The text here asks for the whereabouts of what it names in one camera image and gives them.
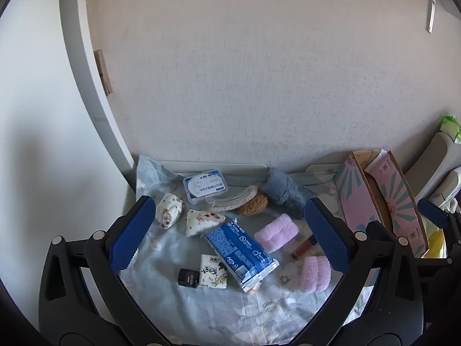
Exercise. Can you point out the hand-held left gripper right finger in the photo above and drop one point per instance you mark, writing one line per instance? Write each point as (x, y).
(326, 238)

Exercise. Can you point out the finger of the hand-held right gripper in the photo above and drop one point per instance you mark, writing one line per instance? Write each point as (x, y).
(432, 212)
(380, 227)

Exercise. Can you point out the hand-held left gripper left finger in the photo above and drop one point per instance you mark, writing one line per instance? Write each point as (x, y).
(131, 234)

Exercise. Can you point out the red lip gloss tube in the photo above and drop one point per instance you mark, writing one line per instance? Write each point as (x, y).
(302, 248)

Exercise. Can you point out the pink cardboard box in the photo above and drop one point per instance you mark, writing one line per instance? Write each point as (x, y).
(360, 202)

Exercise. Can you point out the pink fluffy roll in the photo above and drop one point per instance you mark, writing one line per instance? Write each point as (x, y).
(275, 236)
(315, 272)

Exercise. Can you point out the grey-blue towel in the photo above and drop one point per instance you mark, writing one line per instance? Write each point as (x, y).
(284, 189)

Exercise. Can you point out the small black jar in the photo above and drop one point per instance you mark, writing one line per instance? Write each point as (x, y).
(188, 278)

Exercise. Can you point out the blue wipes packet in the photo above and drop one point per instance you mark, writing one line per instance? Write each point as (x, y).
(239, 252)

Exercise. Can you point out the white ink-print sachet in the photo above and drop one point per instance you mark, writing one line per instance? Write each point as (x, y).
(213, 272)

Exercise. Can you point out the yellow plastic bag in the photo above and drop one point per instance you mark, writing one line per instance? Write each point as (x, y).
(437, 241)

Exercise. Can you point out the grey chair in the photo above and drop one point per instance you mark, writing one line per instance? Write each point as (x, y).
(428, 162)

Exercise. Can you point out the clear plastic bag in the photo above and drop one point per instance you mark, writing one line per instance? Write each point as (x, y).
(151, 176)

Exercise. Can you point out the brown fluffy scrunchie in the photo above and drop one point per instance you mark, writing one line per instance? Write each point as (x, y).
(254, 205)

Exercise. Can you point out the white dental floss box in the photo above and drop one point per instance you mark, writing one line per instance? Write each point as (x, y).
(205, 187)

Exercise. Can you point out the green and white packet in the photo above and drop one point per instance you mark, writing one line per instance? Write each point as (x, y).
(450, 125)

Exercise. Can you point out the light blue floral sheet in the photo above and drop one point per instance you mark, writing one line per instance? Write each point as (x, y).
(180, 313)

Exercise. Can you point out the wooden wall block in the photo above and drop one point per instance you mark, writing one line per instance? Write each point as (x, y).
(103, 74)

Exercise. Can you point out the white window frame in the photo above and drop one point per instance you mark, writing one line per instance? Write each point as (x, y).
(77, 43)

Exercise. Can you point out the white wall bracket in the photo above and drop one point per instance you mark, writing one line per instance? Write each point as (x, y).
(431, 10)

